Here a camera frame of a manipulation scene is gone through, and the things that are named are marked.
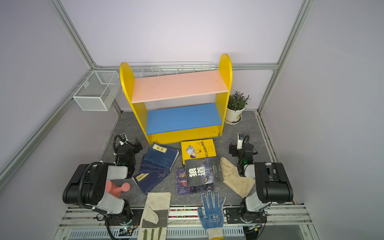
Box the potted green plant white pot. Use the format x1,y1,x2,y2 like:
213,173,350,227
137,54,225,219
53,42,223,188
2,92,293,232
225,91,250,125

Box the grey green canvas glove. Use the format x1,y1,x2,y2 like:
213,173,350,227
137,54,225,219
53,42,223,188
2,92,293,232
138,192,172,240

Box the black wolf cover book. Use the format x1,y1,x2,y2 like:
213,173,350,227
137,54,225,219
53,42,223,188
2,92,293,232
185,157,224,187

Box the yellow cartoon cover book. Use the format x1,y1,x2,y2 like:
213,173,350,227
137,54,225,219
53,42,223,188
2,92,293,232
181,139,217,165

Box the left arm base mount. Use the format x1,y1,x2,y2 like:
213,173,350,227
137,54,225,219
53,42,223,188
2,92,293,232
103,209,143,240

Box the beige leather work glove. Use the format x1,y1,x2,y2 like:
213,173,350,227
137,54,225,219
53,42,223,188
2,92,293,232
220,157,255,198

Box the yellow bookshelf pink blue shelves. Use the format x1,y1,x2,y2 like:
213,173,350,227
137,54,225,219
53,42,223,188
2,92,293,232
120,54,233,145

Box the pink watering can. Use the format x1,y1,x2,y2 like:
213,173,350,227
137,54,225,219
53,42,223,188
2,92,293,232
105,180,131,198

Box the white wire mesh basket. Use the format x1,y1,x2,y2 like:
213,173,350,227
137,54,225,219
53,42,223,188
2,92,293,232
73,70,121,112

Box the top blue thread-bound book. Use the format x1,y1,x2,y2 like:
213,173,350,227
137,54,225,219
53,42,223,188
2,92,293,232
140,143,179,173

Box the blue thread-bound book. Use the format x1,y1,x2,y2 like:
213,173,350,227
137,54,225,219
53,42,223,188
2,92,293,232
140,143,179,173
132,172,170,195

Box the purple portrait book front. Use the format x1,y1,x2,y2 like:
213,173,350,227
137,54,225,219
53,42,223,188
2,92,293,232
176,168,214,197

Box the blue dotted knit glove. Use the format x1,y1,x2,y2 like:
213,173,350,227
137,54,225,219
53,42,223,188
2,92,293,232
198,190,226,240

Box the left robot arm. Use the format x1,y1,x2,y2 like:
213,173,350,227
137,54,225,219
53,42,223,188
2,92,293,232
62,134,143,221

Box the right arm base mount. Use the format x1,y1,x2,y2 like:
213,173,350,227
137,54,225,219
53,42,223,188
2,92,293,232
224,207,267,224

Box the lower blue thread-bound book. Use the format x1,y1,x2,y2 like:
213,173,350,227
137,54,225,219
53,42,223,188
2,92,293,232
132,172,170,195

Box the white wire rack behind shelf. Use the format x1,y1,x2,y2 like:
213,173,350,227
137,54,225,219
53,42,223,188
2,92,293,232
130,62,219,78

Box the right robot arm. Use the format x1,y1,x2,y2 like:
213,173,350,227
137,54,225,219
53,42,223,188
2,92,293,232
229,134,294,219

